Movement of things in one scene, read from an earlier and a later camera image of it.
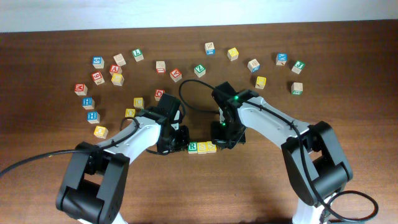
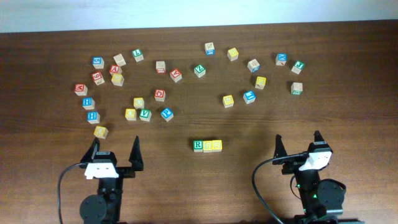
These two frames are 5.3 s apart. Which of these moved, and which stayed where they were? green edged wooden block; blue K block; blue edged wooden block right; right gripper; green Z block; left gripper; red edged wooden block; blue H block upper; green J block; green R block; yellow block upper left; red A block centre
Moved: green R block; left gripper; right gripper
Stayed: blue K block; green J block; green Z block; green edged wooden block; red edged wooden block; blue H block upper; red A block centre; blue edged wooden block right; yellow block upper left
